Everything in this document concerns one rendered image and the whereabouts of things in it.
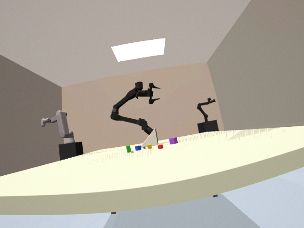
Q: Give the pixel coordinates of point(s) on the purple block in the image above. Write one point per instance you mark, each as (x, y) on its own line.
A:
(173, 140)

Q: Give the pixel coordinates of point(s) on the blue block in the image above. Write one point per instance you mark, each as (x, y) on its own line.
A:
(137, 148)

